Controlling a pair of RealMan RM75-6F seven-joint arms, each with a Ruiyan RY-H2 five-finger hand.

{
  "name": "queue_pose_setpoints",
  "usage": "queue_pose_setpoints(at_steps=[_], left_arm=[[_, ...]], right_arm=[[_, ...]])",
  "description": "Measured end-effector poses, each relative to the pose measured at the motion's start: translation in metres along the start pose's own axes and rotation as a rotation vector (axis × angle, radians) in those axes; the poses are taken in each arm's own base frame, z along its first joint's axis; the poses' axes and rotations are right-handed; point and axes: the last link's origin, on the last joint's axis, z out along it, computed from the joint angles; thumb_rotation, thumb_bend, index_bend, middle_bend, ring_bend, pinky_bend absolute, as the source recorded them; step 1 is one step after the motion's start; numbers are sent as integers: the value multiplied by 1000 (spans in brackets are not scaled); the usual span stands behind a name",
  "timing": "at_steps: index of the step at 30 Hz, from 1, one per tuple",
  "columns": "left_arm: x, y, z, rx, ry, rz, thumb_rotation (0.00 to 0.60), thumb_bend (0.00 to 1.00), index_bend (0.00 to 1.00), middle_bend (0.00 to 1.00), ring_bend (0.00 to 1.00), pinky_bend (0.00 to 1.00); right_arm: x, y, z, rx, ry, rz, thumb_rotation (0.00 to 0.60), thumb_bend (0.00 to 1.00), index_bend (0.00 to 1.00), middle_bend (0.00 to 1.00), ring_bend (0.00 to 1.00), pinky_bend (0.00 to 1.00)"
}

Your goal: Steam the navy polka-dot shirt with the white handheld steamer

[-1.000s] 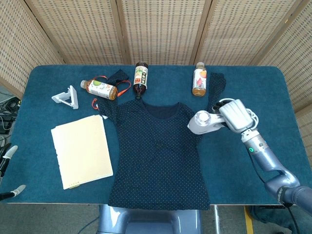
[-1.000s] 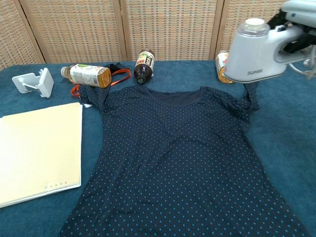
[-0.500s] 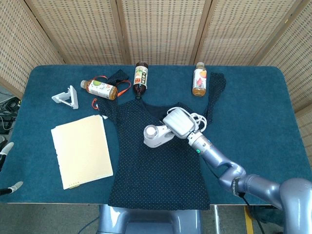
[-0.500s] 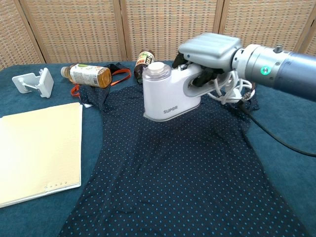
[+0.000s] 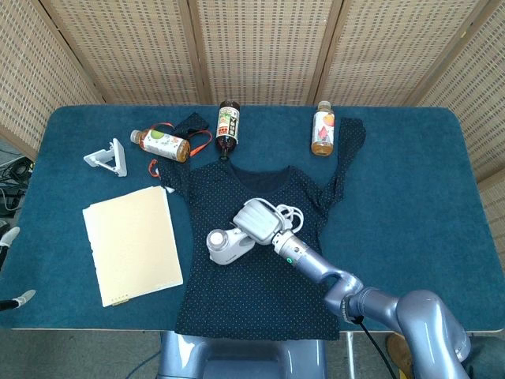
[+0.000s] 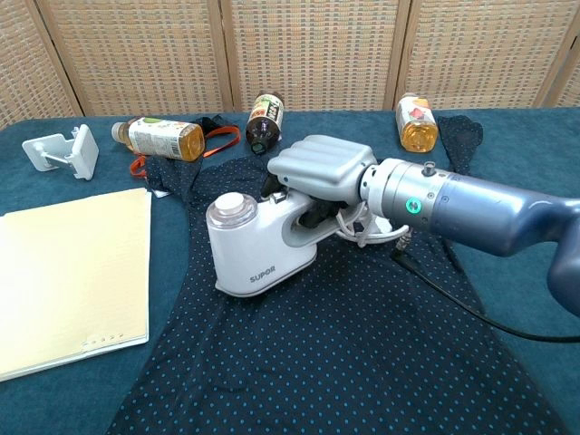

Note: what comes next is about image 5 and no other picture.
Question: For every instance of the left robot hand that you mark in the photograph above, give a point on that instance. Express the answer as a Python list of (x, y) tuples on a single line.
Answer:
[(10, 237)]

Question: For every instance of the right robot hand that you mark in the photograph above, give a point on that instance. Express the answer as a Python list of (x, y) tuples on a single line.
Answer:
[(256, 221)]

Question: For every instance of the white handheld steam iron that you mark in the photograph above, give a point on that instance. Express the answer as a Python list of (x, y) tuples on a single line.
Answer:
[(227, 248)]

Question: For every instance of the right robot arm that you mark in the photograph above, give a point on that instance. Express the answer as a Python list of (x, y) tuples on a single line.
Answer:
[(315, 264)]

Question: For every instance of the navy polka dot shirt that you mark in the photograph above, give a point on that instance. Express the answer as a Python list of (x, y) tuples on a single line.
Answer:
[(236, 308)]

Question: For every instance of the dark drink bottle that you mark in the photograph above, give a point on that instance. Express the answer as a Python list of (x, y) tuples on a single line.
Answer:
[(227, 130)]

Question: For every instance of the tea bottle red orange label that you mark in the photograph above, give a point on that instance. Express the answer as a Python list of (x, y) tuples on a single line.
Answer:
[(323, 130)]

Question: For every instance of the cream paper folder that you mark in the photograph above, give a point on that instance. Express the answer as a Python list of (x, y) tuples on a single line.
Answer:
[(130, 245)]

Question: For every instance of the tea bottle green white label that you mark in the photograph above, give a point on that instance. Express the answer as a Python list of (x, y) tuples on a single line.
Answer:
[(161, 144)]

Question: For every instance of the white folding phone stand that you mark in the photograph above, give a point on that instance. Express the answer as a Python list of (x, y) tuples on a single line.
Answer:
[(118, 158)]

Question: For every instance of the blue grey robot torso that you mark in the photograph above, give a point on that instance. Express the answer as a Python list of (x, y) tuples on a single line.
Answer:
[(236, 359)]

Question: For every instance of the blue carpet table cover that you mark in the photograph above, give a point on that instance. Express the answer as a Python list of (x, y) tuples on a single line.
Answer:
[(414, 197)]

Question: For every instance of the white table leg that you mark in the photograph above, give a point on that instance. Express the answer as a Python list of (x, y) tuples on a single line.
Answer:
[(350, 355)]

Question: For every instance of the woven folding screen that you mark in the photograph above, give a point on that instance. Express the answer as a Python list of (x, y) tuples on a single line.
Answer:
[(256, 47)]

